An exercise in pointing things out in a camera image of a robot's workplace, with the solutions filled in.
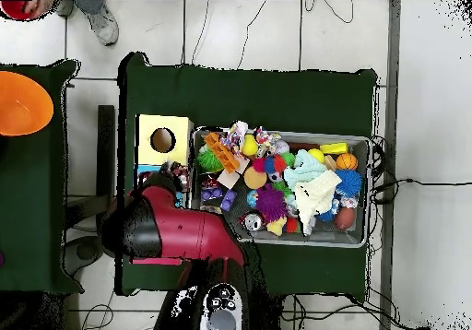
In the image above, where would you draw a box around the wooden three-hole box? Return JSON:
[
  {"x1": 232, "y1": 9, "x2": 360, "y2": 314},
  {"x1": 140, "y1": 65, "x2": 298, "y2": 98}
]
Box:
[{"x1": 130, "y1": 113, "x2": 195, "y2": 266}]

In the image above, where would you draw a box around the large blue spiky ball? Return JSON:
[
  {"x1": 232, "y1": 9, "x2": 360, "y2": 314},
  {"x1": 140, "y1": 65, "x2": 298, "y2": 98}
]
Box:
[{"x1": 334, "y1": 169, "x2": 363, "y2": 198}]

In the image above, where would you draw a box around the shallow wire mesh bin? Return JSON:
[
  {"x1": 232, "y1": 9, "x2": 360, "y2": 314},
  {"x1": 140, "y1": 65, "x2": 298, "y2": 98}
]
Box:
[{"x1": 189, "y1": 124, "x2": 372, "y2": 249}]

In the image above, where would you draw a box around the small orange basketball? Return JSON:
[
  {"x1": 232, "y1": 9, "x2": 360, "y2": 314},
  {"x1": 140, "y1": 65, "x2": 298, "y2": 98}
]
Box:
[{"x1": 336, "y1": 152, "x2": 359, "y2": 171}]

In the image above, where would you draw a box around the orange foam disc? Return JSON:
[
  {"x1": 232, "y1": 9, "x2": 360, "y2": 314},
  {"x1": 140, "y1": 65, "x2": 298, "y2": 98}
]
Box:
[{"x1": 243, "y1": 166, "x2": 268, "y2": 190}]

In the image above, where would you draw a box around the dark green table cloth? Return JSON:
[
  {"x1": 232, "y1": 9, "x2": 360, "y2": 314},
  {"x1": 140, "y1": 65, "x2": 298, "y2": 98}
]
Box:
[
  {"x1": 0, "y1": 59, "x2": 85, "y2": 296},
  {"x1": 115, "y1": 51, "x2": 379, "y2": 301}
]

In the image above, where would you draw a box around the green spiky toy with eyes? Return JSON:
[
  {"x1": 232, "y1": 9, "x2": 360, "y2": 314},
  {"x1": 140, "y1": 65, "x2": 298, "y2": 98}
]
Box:
[{"x1": 196, "y1": 147, "x2": 224, "y2": 173}]

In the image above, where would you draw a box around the black upright panel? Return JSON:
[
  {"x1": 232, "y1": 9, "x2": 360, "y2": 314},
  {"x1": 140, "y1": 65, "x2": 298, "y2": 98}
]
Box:
[{"x1": 96, "y1": 104, "x2": 116, "y2": 213}]

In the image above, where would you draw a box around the grey rounded base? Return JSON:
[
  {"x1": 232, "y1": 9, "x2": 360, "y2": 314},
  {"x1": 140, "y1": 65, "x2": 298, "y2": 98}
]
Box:
[{"x1": 60, "y1": 234, "x2": 104, "y2": 277}]

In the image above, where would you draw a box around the small clear plastic bottle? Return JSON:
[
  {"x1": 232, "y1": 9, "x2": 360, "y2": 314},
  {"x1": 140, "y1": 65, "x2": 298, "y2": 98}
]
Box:
[{"x1": 159, "y1": 159, "x2": 185, "y2": 178}]

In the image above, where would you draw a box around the cream waffle cloth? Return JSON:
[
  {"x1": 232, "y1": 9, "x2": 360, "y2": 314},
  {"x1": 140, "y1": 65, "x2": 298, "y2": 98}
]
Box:
[{"x1": 293, "y1": 170, "x2": 342, "y2": 235}]

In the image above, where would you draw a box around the orange round object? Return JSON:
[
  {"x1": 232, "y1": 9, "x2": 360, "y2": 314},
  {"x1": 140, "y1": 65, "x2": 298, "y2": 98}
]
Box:
[{"x1": 0, "y1": 70, "x2": 55, "y2": 137}]

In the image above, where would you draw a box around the reddish brown ball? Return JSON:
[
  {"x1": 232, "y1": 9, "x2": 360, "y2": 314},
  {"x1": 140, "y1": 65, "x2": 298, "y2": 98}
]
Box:
[{"x1": 334, "y1": 206, "x2": 358, "y2": 231}]

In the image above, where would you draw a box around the purple spiky ball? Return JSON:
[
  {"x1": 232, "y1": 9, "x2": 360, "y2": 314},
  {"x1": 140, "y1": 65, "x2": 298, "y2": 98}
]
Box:
[{"x1": 255, "y1": 183, "x2": 289, "y2": 223}]

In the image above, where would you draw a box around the orange plastic grid toy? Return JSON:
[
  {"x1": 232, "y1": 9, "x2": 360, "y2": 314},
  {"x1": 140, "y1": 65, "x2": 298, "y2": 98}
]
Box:
[{"x1": 203, "y1": 131, "x2": 242, "y2": 174}]

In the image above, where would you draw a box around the red round object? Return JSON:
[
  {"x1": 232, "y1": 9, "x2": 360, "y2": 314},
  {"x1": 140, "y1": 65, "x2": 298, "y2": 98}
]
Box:
[{"x1": 0, "y1": 0, "x2": 40, "y2": 22}]

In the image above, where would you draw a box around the long black cable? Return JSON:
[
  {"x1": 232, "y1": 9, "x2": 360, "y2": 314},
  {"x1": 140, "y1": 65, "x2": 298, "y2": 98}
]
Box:
[{"x1": 370, "y1": 176, "x2": 472, "y2": 188}]

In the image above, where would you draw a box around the person's foot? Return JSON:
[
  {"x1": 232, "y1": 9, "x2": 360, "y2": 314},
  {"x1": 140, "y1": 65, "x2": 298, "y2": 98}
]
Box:
[
  {"x1": 55, "y1": 0, "x2": 76, "y2": 18},
  {"x1": 87, "y1": 3, "x2": 120, "y2": 47}
]

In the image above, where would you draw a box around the mint waffle cloth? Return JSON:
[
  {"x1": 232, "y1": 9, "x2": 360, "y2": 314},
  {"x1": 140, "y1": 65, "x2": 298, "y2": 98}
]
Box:
[{"x1": 283, "y1": 149, "x2": 328, "y2": 189}]

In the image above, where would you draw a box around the colourful patterned cloth wad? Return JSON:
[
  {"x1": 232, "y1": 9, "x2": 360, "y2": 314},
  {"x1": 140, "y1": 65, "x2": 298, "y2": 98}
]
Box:
[{"x1": 254, "y1": 125, "x2": 282, "y2": 158}]

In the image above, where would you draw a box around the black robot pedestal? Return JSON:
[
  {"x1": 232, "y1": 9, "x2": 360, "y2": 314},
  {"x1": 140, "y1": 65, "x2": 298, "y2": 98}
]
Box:
[{"x1": 254, "y1": 291, "x2": 287, "y2": 330}]

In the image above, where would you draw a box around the plain wooden block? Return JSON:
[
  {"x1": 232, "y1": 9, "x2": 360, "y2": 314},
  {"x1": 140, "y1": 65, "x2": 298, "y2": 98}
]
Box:
[{"x1": 216, "y1": 169, "x2": 242, "y2": 190}]

